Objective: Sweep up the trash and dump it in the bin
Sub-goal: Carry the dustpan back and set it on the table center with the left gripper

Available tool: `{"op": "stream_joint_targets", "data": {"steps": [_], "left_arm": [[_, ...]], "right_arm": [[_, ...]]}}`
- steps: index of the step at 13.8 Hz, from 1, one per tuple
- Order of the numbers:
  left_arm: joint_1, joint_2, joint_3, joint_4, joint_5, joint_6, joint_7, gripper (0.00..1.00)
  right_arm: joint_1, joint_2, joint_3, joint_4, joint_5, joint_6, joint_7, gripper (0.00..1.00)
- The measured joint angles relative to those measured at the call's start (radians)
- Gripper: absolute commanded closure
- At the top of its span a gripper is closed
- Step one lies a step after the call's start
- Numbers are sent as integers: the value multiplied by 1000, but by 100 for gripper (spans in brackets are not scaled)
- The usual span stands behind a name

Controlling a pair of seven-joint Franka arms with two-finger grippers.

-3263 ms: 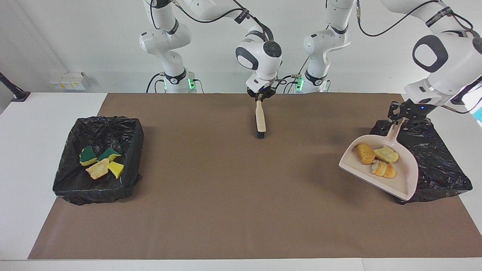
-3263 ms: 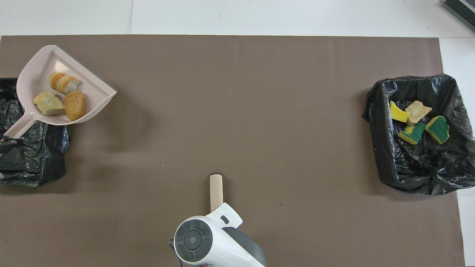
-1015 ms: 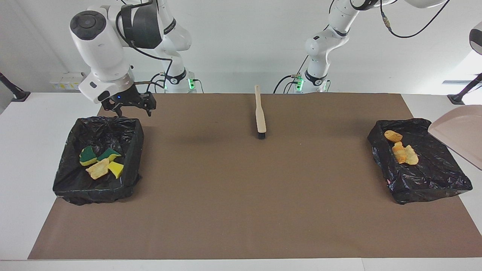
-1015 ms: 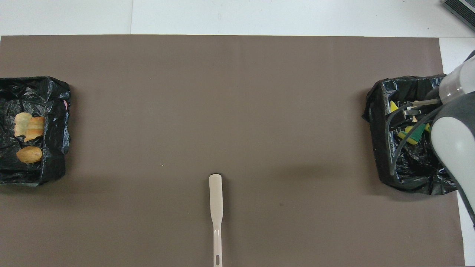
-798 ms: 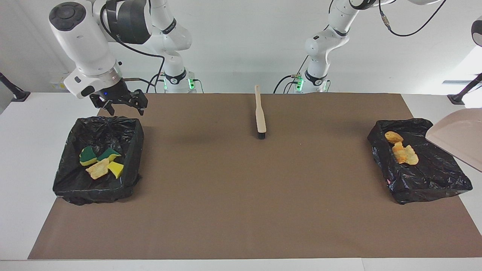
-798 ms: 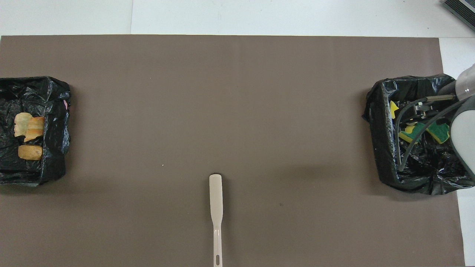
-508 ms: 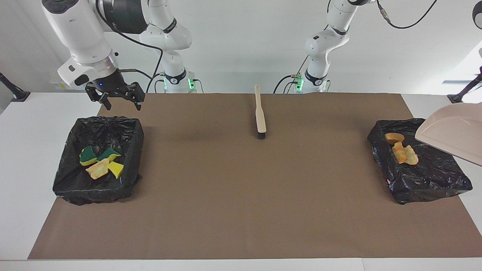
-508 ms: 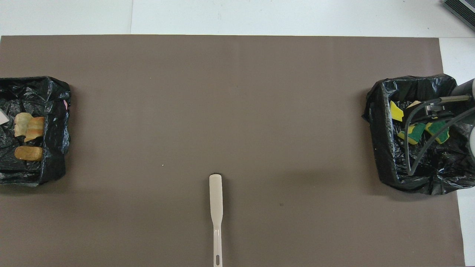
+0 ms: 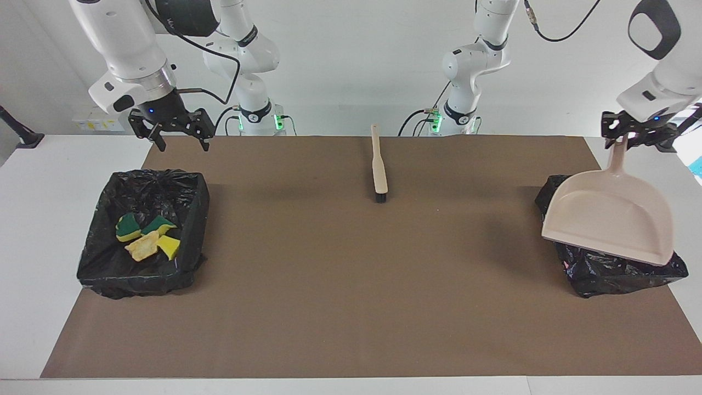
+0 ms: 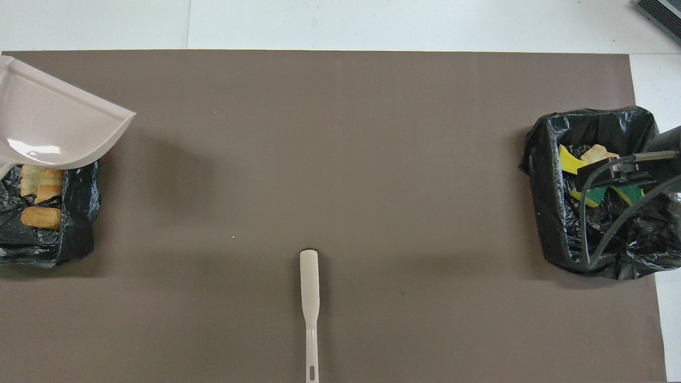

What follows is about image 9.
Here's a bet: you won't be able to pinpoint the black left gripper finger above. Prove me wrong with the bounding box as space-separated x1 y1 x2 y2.
602 111 629 149
655 123 693 148

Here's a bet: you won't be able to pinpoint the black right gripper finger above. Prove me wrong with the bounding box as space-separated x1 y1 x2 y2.
184 108 216 153
129 110 166 153

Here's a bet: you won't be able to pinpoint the beige plastic dustpan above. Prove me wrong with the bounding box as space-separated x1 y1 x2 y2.
541 134 675 267

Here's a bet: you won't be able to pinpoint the yellow green sponge piece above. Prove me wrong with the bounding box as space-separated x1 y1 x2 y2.
156 235 181 261
141 215 178 236
115 213 142 242

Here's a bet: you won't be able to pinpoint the orange striped bread slice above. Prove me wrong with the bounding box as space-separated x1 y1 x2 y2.
124 230 160 262

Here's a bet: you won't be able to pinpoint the beige hand brush black bristles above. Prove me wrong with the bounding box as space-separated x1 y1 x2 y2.
371 124 389 204

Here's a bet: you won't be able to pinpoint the bin with black bag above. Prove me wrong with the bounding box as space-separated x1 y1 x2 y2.
535 174 689 298
77 169 211 300

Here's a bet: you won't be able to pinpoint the brown table mat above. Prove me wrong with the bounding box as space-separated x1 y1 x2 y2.
39 136 702 379

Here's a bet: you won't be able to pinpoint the black camera stand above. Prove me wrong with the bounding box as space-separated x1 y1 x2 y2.
652 104 702 153
0 104 44 149

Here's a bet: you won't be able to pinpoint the white wall boxes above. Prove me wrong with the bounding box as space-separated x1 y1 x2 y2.
73 110 135 132

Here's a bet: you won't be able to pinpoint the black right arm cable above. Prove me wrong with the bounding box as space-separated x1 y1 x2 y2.
145 0 242 106

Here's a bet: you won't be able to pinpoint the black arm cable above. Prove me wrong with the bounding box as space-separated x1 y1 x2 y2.
145 0 242 106
524 0 601 43

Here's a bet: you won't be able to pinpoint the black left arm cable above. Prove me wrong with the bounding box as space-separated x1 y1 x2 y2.
524 0 601 43

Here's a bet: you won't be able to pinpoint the black left base cable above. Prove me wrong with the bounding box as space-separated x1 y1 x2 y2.
398 82 453 137

